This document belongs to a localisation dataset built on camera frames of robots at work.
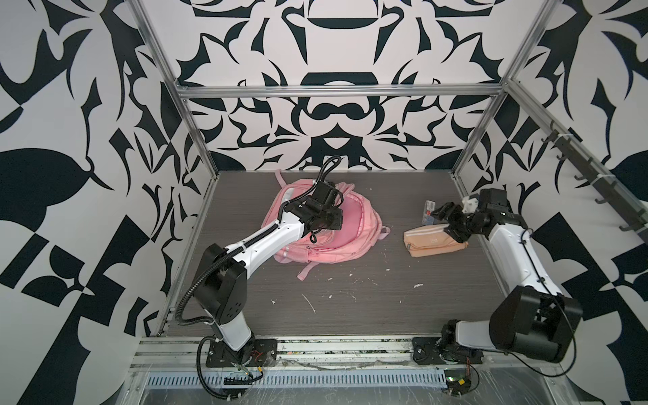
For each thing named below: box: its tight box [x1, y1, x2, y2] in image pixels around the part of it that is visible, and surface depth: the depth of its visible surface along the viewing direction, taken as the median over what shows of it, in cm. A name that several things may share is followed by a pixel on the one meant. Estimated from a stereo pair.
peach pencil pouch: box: [403, 223, 470, 259], surface depth 96 cm
